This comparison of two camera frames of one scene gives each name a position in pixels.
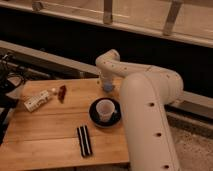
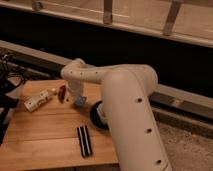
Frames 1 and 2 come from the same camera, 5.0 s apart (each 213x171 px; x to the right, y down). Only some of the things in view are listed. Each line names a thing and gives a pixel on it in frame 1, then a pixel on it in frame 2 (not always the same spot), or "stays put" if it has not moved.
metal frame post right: [172, 16] stays put
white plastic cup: [105, 109] stays put
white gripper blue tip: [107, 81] → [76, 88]
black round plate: [95, 117] stays put
